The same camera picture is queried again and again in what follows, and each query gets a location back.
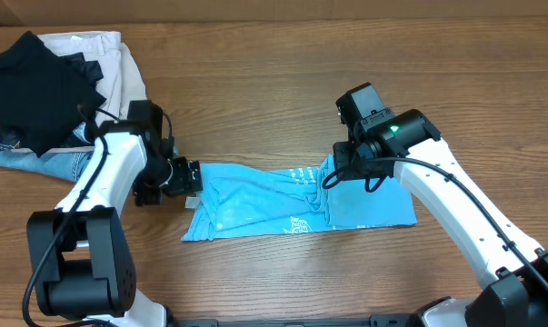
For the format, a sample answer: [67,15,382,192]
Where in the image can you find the light blue t-shirt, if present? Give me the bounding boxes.
[182,156,417,242]

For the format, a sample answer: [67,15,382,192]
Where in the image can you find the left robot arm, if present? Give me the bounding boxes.
[22,100,203,327]

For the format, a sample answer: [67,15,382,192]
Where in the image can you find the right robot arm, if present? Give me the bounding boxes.
[323,83,548,327]

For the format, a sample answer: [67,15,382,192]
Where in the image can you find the beige folded trousers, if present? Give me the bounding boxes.
[14,30,149,154]

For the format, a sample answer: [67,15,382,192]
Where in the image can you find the blue denim jeans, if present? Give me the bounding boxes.
[0,135,95,183]

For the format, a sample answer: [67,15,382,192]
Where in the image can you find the black folded garment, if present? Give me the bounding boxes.
[0,31,105,156]

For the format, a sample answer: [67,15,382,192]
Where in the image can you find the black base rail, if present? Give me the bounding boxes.
[167,313,424,327]

